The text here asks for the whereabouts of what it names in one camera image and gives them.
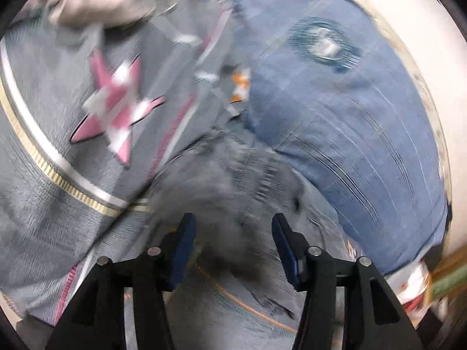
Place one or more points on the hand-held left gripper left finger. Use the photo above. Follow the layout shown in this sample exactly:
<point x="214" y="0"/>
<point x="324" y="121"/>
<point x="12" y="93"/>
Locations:
<point x="184" y="248"/>

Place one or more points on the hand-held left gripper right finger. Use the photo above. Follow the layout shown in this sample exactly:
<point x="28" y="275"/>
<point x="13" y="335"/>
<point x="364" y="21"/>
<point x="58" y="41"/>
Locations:
<point x="288" y="251"/>

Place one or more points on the grey denim pants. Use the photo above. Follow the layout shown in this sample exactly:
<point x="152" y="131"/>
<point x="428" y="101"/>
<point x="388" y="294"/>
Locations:
<point x="226" y="189"/>

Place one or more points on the white paper bag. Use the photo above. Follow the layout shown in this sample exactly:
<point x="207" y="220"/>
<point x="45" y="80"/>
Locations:
<point x="414" y="280"/>

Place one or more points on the blue plaid pillow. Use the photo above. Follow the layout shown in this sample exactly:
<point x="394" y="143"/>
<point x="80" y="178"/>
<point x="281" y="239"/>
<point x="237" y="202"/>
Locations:
<point x="328" y="116"/>

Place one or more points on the grey star print blanket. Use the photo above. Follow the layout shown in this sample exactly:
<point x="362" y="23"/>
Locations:
<point x="43" y="189"/>

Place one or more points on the pale pink cloth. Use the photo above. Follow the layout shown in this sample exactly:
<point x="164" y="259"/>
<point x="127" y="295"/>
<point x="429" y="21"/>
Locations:
<point x="95" y="3"/>

